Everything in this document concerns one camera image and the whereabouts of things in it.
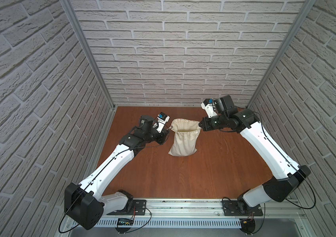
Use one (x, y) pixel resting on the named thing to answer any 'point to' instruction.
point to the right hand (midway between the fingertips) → (195, 125)
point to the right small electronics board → (248, 225)
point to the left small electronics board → (124, 225)
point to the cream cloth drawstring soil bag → (187, 133)
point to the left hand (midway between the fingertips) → (166, 126)
